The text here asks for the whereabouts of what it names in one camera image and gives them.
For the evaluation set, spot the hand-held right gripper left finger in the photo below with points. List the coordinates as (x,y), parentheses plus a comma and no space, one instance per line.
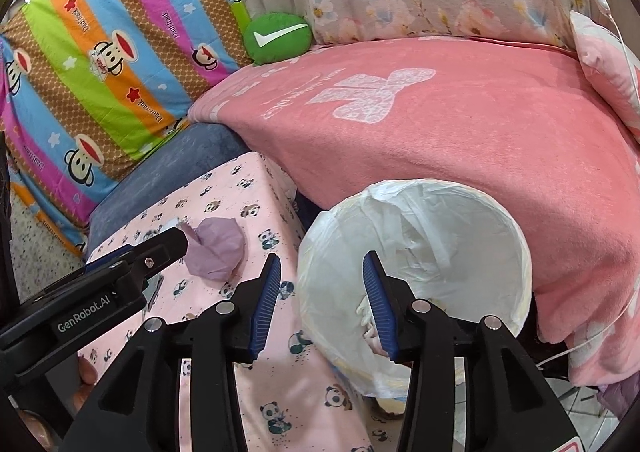
(264,307)

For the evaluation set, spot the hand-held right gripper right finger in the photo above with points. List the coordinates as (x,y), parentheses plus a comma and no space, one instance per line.
(380,312)

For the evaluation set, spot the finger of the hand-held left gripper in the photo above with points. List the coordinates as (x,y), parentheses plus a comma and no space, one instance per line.
(107,259)
(160,252)

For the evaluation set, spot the purple paper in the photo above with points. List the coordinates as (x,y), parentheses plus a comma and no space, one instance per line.
(220,247)

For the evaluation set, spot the white lined trash bin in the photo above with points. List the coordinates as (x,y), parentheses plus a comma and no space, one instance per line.
(450,232)

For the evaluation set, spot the person's left hand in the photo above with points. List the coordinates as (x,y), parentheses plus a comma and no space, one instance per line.
(87,372)

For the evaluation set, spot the pink panda print cloth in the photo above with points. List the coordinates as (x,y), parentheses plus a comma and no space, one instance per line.
(300,382)

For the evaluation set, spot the blue-grey sofa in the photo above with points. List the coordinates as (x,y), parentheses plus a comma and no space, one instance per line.
(200,147)

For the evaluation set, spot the striped monkey print quilt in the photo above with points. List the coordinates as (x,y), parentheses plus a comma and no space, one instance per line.
(100,82)

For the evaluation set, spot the pink blanket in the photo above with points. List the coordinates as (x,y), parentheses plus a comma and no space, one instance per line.
(450,132)

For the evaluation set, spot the green round cushion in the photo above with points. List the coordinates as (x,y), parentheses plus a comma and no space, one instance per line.
(275,39)

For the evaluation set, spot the pink white pillow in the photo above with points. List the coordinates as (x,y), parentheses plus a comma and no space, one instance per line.
(605,62)

